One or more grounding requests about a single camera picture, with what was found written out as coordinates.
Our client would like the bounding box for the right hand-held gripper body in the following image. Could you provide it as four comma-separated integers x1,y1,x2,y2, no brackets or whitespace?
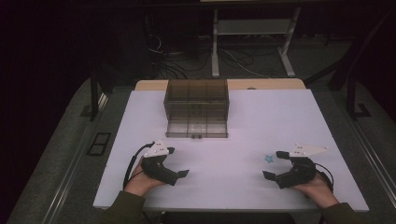
275,143,331,189

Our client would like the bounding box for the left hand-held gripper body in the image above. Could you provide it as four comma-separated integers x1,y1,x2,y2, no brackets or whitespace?
140,139,180,187

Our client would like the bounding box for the person's left hand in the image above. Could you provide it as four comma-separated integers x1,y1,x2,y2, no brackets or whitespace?
123,158,166,198

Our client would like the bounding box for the person's right hand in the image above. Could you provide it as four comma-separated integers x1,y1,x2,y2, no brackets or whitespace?
291,173,340,209

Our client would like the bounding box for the smoky clear divided drawer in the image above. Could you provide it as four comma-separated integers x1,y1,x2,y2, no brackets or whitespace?
164,118,230,139

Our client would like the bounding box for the white board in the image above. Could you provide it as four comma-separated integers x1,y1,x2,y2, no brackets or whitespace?
92,89,370,213

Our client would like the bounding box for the smoky clear drawer cabinet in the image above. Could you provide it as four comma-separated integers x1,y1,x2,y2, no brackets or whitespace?
163,78,231,132

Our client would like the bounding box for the wooden table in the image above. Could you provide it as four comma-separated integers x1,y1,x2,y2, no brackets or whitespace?
134,77,307,91

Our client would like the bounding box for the black metal stand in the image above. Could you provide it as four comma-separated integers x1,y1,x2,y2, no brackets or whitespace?
303,6,396,121
78,68,109,122

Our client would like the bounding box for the grey metal stand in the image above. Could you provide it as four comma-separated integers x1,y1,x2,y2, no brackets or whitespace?
210,7,302,78

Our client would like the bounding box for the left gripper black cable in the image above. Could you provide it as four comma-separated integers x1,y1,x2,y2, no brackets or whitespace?
122,141,156,189

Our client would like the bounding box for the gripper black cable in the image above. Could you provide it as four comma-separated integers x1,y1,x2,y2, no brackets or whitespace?
122,141,156,189
313,162,335,193

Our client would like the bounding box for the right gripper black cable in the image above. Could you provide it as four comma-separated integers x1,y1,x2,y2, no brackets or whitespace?
313,162,335,193

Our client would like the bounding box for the black rectangular floor frame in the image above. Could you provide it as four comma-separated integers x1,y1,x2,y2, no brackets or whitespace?
86,132,112,157

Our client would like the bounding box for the tangle of floor cables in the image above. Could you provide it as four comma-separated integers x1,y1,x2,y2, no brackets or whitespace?
147,32,273,80

